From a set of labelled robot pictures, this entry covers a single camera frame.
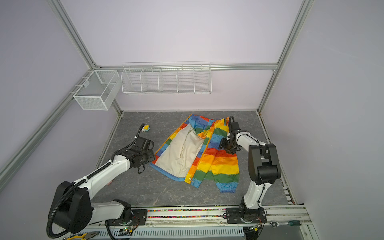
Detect yellow white small toy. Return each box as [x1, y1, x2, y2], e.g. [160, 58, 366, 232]
[142, 125, 150, 132]

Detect white wire shelf basket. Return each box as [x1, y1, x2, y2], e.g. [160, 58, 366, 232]
[121, 62, 212, 95]

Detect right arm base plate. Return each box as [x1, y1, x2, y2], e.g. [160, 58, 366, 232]
[223, 207, 267, 224]

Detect rainbow striped jacket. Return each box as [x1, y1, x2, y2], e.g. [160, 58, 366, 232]
[150, 114, 240, 193]

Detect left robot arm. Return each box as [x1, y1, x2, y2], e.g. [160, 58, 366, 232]
[46, 133, 155, 239]

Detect white mesh box basket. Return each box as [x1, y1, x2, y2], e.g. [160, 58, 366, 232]
[74, 70, 122, 111]

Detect yellow handled pliers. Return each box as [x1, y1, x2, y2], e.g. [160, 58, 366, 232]
[65, 231, 100, 240]

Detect white slotted cable duct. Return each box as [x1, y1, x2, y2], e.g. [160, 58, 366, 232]
[69, 226, 245, 239]

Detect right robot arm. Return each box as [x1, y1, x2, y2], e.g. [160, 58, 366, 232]
[220, 116, 282, 225]

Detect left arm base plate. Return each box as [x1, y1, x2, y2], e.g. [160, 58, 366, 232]
[107, 209, 148, 226]

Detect green handled ratchet tool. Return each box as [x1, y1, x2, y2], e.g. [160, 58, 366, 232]
[270, 220, 302, 228]

